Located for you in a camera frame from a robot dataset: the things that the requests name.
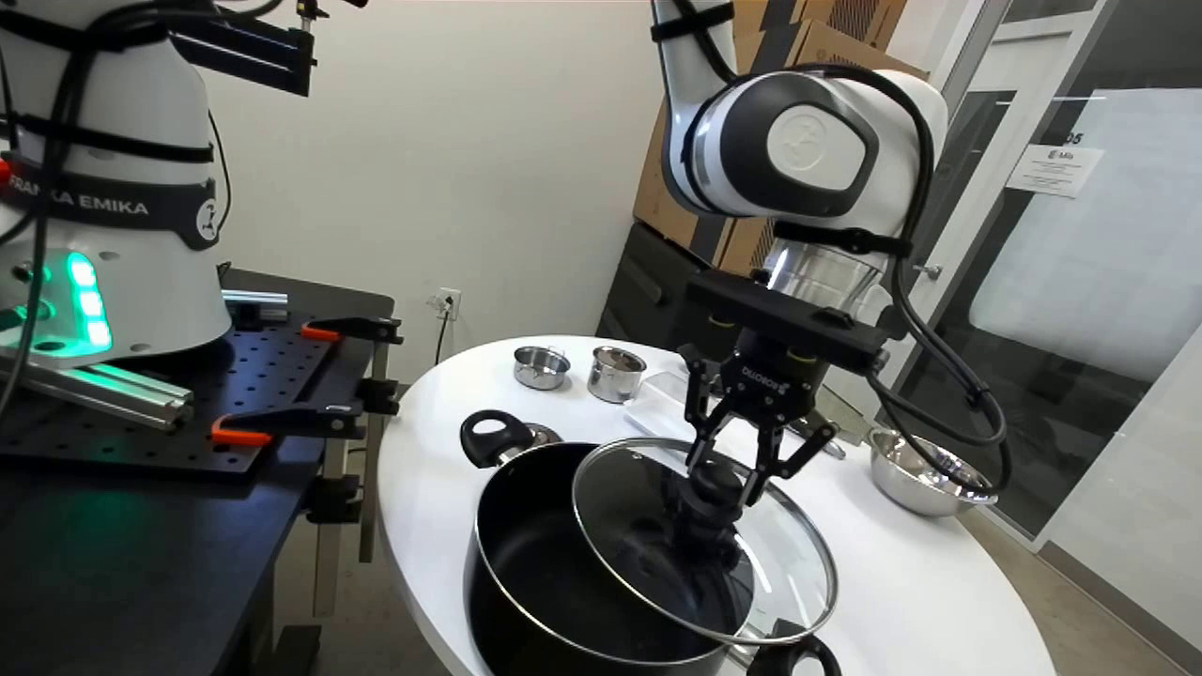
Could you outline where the white door sign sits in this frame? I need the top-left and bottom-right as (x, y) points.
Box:
(1008, 143), (1109, 198)

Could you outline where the black exterior camera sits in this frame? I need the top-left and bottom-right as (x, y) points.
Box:
(167, 0), (314, 103)

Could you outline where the large black cooking pot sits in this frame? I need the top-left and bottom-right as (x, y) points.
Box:
(455, 406), (849, 676)

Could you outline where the steel mixing bowl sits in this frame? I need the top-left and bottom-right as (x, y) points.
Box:
(869, 428), (1003, 521)

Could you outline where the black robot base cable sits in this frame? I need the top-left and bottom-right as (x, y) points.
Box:
(0, 0), (173, 443)

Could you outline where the black robot table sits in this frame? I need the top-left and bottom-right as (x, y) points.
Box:
(0, 267), (399, 676)

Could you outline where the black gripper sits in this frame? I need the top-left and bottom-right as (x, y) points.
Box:
(681, 353), (840, 510)

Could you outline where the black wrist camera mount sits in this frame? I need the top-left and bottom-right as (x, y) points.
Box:
(681, 271), (912, 376)

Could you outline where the black clamp with orange grip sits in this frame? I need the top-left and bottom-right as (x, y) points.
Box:
(208, 376), (406, 460)
(297, 313), (406, 351)

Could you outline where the clear plastic container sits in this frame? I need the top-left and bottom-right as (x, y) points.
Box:
(620, 373), (696, 443)

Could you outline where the small shallow steel pot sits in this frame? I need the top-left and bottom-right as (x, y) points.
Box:
(510, 342), (575, 396)

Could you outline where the outlet cable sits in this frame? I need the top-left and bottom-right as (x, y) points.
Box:
(428, 303), (455, 373)

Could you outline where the black drawer cabinet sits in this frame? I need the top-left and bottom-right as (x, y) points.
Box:
(595, 223), (754, 380)

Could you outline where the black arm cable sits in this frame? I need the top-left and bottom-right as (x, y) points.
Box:
(869, 73), (1014, 501)

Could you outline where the small tall steel pot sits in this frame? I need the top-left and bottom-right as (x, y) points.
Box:
(585, 342), (654, 406)

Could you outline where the aluminium rail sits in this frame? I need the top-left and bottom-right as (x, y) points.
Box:
(0, 351), (199, 432)

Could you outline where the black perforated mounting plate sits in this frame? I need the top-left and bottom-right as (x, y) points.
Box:
(0, 325), (378, 482)

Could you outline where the glass lid with black knob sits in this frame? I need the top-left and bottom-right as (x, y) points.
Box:
(568, 432), (840, 650)

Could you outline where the large cardboard box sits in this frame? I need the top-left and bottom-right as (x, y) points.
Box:
(631, 0), (933, 281)

